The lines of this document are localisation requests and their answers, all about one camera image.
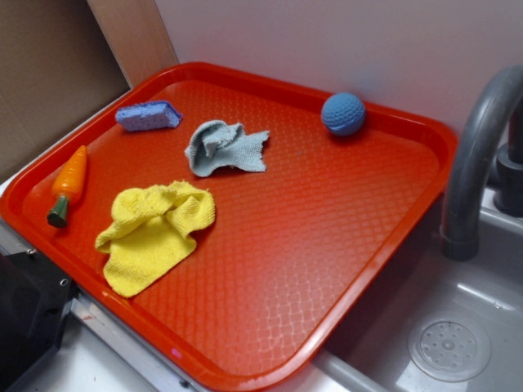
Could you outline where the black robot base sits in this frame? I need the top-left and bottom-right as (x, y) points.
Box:
(1, 252), (75, 391)

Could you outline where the blue dimpled ball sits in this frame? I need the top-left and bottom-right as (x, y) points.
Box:
(321, 92), (366, 136)

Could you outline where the red plastic tray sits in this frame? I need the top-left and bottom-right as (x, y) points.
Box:
(1, 63), (457, 391)

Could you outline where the light blue cloth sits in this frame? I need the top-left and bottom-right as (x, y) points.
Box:
(185, 120), (270, 177)

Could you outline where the yellow cloth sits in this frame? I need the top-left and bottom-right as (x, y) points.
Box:
(95, 181), (216, 298)

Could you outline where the blue sponge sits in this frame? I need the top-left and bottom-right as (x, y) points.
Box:
(115, 100), (183, 131)

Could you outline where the orange toy carrot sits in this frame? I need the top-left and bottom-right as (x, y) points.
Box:
(47, 145), (88, 229)

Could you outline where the grey toy faucet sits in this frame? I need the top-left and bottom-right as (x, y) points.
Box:
(440, 65), (522, 261)

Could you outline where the wooden board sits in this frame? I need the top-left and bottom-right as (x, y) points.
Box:
(87, 0), (179, 88)

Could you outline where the grey toy sink basin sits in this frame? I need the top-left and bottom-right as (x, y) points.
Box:
(314, 189), (522, 391)

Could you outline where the brown cardboard panel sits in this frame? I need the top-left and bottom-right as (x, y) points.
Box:
(1, 1), (128, 180)

